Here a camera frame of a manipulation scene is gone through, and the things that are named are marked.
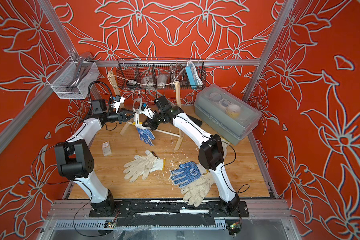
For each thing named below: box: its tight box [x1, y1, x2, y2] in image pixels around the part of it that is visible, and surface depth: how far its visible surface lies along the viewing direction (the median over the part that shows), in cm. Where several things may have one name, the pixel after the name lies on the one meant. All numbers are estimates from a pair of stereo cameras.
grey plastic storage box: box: [194, 84, 262, 146], surface depth 96 cm
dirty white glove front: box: [180, 172, 215, 207], surface depth 80 cm
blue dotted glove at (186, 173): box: [171, 161, 208, 189], surface depth 85 cm
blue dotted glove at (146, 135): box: [137, 127, 156, 147], surface depth 87 cm
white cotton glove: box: [123, 150, 166, 183], surface depth 89 cm
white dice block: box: [143, 75, 153, 85], surface depth 97 cm
